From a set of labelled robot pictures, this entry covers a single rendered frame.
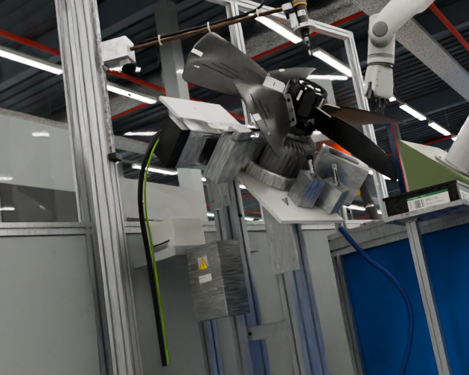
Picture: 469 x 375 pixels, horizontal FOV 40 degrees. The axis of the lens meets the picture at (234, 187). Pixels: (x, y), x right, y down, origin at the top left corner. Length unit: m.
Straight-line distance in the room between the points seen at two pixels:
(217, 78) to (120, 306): 0.75
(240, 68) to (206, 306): 0.71
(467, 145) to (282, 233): 0.88
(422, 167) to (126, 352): 1.22
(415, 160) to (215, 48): 0.91
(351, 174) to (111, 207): 0.75
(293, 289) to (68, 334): 0.72
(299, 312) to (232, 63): 0.74
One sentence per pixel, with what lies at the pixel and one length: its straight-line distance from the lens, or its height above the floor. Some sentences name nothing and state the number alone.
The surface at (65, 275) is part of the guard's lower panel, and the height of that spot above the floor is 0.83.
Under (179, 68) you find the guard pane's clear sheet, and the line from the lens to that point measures 2.67.
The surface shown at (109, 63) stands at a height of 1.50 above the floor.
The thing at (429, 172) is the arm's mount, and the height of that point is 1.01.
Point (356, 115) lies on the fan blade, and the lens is 2.05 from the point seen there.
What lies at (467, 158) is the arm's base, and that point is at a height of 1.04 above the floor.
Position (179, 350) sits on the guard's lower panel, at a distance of 2.31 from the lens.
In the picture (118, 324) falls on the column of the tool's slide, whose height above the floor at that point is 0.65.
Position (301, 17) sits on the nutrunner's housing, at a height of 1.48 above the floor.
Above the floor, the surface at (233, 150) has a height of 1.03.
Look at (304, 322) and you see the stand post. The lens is 1.83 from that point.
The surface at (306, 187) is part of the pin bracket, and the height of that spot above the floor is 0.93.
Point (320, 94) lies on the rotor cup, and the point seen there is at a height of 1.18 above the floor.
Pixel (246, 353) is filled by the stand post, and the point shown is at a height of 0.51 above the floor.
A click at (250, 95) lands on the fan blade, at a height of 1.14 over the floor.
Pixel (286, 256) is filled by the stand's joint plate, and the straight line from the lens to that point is 1.81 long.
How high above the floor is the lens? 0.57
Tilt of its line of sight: 13 degrees up
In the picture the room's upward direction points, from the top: 9 degrees counter-clockwise
